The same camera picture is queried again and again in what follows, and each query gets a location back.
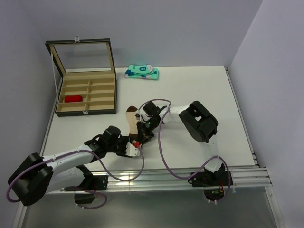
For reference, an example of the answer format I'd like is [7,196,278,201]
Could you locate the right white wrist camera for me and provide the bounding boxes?
[135,113,142,122]

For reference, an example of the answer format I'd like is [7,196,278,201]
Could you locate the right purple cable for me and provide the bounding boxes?
[139,98,231,204]

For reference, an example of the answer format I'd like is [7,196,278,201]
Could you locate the aluminium front rail frame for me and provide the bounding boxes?
[11,67,285,228]

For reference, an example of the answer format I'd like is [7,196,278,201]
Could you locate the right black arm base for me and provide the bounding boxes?
[188,171,233,201]

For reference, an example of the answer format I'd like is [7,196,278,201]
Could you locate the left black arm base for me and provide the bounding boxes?
[64,175,108,209]

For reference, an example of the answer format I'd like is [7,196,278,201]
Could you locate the black compartment organizer box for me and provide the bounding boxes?
[45,36,117,117]

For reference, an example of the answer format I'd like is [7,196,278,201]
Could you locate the teal patterned folded socks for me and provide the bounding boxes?
[124,65,159,80]

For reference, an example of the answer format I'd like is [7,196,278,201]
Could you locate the beige brown striped sock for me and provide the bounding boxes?
[126,106,139,141]

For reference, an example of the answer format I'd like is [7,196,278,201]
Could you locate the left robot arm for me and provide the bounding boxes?
[6,126,132,206]

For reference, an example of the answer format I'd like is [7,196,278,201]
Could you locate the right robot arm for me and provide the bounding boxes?
[135,99,227,185]

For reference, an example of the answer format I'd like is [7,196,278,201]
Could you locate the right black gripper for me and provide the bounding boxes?
[137,118,161,146]

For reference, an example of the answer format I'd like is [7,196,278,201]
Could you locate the red sock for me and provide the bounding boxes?
[64,95,83,103]

